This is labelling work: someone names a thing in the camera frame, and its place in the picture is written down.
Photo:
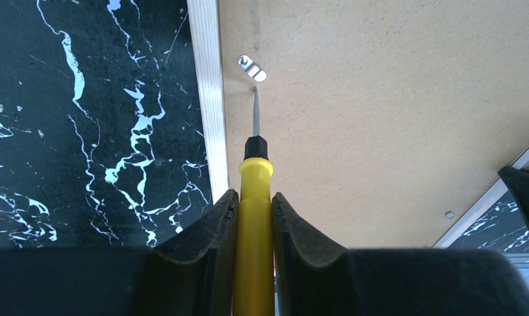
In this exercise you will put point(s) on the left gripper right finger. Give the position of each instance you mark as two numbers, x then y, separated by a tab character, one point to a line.
317	276

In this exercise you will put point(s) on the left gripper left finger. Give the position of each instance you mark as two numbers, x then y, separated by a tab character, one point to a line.
190	274

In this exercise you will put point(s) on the yellow handled screwdriver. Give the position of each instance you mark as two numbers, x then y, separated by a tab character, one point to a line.
254	288

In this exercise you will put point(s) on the white wooden photo frame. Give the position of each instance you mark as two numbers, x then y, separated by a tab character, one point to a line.
386	121

